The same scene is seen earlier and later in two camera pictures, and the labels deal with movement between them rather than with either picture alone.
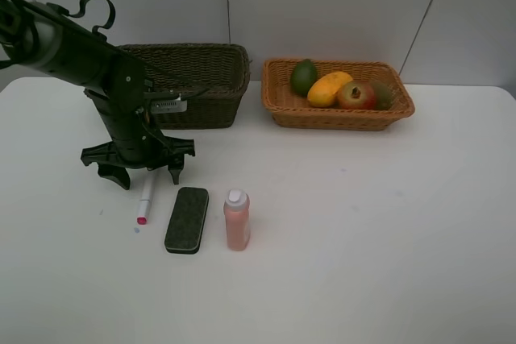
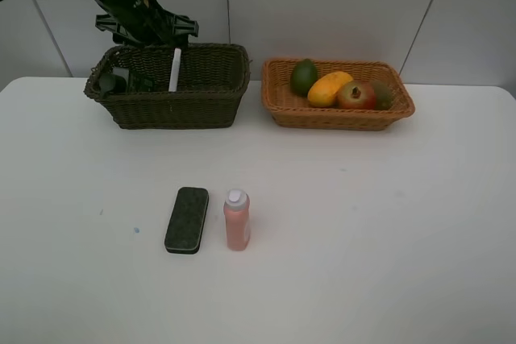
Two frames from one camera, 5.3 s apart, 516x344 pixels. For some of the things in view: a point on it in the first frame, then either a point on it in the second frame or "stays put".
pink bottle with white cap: (237, 219) stays put
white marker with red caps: (145, 199) -> (175, 70)
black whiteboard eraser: (185, 224) stays put
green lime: (303, 76) stays put
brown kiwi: (383, 96) stays put
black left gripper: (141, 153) -> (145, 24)
